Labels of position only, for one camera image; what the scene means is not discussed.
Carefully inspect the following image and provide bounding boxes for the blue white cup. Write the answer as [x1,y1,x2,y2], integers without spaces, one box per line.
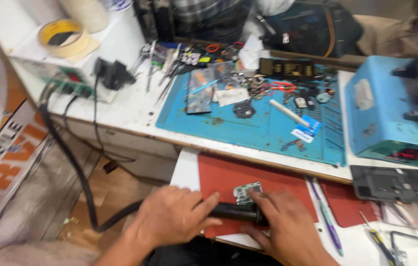
[102,0,134,12]

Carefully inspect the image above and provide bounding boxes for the heap of small phone parts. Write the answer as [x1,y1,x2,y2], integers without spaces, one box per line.
[216,41,339,111]

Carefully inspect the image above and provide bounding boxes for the white paper slip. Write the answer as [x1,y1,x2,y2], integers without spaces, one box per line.
[212,87,250,108]

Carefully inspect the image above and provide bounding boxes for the white cylindrical jar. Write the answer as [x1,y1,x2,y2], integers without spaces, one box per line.
[59,0,111,34]

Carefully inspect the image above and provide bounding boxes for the red handled scissors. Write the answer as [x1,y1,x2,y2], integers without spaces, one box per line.
[262,81,297,94]

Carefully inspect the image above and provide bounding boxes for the small green circuit board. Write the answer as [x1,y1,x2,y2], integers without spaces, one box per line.
[233,181,263,205]

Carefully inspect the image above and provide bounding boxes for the large red work mat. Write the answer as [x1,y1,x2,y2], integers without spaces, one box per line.
[197,153,319,239]

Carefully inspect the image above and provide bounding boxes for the dark blue bag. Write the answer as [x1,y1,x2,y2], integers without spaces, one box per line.
[259,0,364,59]

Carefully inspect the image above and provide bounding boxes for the white plastic stick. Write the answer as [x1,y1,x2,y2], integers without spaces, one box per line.
[269,99,310,128]

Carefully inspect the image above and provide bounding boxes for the heap of metal tweezers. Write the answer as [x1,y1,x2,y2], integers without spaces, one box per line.
[128,40,185,102]

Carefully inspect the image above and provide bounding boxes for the small red work mat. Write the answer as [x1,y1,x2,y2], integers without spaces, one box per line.
[318,180,380,228]

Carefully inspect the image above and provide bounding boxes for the person's black clothing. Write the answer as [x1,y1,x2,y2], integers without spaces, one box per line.
[144,236,284,266]

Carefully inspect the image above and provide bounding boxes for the purple pen tool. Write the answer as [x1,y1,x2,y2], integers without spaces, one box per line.
[308,177,344,257]

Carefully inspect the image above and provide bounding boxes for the black hot air gun handle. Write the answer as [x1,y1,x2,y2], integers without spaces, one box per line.
[209,202,270,227]

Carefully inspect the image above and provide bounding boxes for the thick black hose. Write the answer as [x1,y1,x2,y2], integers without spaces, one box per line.
[38,82,144,233]

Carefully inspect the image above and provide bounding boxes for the black plug adapter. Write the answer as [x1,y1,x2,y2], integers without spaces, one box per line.
[94,57,136,91]

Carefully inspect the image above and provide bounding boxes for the white power supply box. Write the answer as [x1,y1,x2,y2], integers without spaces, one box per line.
[9,11,122,103]

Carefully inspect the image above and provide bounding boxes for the black smartphone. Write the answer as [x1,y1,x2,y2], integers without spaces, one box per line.
[185,68,216,115]

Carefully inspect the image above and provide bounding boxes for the black metal plate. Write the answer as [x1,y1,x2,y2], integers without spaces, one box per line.
[233,99,256,119]

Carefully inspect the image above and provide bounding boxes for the thin black cable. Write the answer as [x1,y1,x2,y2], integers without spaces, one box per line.
[92,76,136,163]

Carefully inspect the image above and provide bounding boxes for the roll of beige tape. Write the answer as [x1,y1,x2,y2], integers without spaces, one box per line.
[38,19,91,59]

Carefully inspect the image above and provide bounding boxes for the light blue rework station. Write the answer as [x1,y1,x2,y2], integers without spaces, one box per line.
[344,55,418,170]

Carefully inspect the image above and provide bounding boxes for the black box with gold print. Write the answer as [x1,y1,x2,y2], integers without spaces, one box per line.
[258,58,315,81]

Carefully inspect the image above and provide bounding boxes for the yellow black screwdriver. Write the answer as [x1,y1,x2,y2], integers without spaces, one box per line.
[359,211,396,266]

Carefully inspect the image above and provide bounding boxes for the blue silicone repair mat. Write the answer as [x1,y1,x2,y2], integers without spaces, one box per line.
[156,62,347,167]

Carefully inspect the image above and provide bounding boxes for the person's right hand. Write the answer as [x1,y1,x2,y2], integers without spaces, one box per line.
[240,189,331,266]

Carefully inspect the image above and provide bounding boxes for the thin black phone bezel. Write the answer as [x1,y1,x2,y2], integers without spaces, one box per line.
[391,231,418,266]

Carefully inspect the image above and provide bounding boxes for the orange white signboard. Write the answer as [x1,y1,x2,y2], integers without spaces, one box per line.
[0,99,51,245]

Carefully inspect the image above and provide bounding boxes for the blue white card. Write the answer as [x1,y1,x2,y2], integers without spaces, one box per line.
[290,115,322,144]

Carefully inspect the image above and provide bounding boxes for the person's left hand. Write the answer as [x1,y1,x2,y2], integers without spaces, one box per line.
[126,186,224,252]

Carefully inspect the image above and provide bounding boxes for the black phone frame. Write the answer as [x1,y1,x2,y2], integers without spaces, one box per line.
[350,165,418,207]

